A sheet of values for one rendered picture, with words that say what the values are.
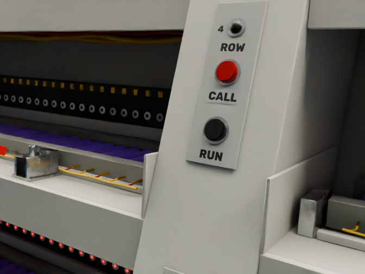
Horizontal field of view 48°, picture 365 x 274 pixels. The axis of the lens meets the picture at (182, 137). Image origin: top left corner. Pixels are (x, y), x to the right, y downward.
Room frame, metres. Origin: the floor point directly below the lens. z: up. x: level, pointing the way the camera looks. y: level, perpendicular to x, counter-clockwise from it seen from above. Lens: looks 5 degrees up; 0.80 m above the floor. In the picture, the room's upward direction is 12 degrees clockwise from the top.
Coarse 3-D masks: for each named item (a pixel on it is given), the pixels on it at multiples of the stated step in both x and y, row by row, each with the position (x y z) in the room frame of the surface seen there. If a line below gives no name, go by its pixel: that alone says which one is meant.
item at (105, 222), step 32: (96, 128) 0.59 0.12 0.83; (128, 128) 0.56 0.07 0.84; (0, 160) 0.48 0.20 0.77; (0, 192) 0.42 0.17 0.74; (32, 192) 0.39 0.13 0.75; (64, 192) 0.37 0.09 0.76; (96, 192) 0.38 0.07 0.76; (128, 192) 0.38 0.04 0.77; (32, 224) 0.39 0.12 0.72; (64, 224) 0.37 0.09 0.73; (96, 224) 0.35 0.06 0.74; (128, 224) 0.33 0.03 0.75; (96, 256) 0.35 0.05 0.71; (128, 256) 0.33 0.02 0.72
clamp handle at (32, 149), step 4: (0, 148) 0.38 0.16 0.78; (4, 148) 0.38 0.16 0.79; (32, 148) 0.41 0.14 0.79; (0, 152) 0.38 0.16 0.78; (4, 152) 0.38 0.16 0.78; (8, 152) 0.38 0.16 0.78; (12, 152) 0.39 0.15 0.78; (16, 152) 0.39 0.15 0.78; (32, 152) 0.41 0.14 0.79; (36, 152) 0.41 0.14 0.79; (16, 156) 0.39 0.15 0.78; (20, 156) 0.40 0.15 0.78; (24, 156) 0.40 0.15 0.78; (28, 156) 0.40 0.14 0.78; (32, 156) 0.41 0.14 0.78
